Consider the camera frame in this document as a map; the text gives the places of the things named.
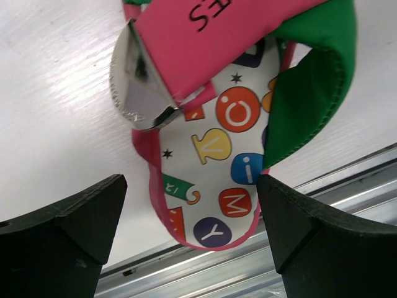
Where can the aluminium mounting rail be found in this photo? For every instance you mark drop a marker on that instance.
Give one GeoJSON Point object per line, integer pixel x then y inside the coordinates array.
{"type": "Point", "coordinates": [365, 187]}

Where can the pink flip flop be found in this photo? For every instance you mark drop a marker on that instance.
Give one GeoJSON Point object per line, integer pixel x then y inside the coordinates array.
{"type": "Point", "coordinates": [217, 92]}

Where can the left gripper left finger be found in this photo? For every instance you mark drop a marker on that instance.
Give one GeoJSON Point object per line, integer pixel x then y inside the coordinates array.
{"type": "Point", "coordinates": [59, 250]}

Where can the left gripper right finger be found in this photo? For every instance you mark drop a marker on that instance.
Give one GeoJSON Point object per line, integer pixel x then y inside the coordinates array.
{"type": "Point", "coordinates": [321, 251]}

